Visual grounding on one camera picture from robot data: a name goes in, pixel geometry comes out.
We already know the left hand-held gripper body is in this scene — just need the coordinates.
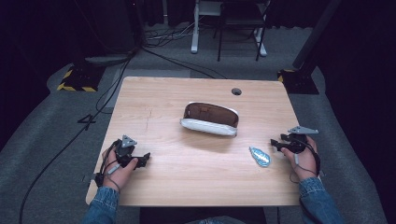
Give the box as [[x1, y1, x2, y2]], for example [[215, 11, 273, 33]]
[[115, 134, 143, 169]]

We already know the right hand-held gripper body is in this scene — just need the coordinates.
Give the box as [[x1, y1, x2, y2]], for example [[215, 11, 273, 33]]
[[279, 125, 319, 155]]

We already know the small blue packet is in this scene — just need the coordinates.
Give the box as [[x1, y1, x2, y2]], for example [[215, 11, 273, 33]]
[[248, 146, 272, 168]]

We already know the white and brown case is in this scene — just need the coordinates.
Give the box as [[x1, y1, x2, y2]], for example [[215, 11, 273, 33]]
[[178, 101, 240, 137]]

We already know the person's right hand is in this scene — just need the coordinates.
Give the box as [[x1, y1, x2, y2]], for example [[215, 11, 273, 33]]
[[280, 135, 318, 182]]

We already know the person's left hand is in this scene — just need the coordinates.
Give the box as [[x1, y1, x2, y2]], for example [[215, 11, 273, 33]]
[[101, 147, 140, 191]]

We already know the black base with hazard tape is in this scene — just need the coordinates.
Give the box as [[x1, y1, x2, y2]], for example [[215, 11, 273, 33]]
[[56, 64, 106, 93], [276, 68, 320, 95]]

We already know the dark stand with grey base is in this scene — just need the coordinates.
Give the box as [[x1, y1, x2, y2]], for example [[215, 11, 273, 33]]
[[73, 0, 145, 66]]

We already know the black slanted pole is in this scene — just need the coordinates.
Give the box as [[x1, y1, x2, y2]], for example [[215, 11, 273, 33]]
[[291, 0, 343, 71]]

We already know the black chair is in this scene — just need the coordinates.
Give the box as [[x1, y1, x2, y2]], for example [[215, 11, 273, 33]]
[[213, 0, 271, 63]]

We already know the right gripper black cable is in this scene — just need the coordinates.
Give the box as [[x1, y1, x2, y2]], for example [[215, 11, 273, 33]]
[[289, 135, 322, 185]]

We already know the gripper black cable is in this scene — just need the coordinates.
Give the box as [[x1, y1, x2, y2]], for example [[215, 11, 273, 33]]
[[289, 135, 322, 185], [94, 139, 123, 189]]

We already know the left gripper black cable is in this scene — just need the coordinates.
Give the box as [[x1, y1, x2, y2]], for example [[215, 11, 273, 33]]
[[94, 139, 123, 189]]

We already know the long black floor cable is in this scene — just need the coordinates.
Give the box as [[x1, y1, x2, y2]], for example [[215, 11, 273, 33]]
[[18, 55, 134, 224]]

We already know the bundle of floor cables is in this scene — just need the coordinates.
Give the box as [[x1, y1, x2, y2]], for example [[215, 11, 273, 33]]
[[144, 21, 197, 49]]

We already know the white desk frame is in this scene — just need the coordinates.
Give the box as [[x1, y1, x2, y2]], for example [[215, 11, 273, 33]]
[[190, 0, 269, 58]]

